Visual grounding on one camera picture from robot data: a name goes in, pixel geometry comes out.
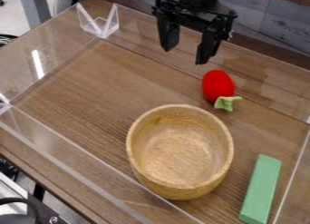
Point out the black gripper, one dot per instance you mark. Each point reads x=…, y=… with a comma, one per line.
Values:
x=196, y=14

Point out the red felt strawberry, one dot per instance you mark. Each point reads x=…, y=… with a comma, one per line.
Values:
x=219, y=89

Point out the wooden bowl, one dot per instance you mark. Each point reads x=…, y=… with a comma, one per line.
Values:
x=181, y=151

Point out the green rectangular block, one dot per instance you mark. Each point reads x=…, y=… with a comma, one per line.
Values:
x=261, y=191

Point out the clear acrylic corner bracket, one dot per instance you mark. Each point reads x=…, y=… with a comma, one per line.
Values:
x=102, y=27

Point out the clear acrylic enclosure walls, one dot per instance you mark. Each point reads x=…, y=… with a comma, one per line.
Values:
x=78, y=88

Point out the black metal bracket with cable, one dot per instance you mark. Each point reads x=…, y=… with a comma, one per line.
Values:
x=35, y=215

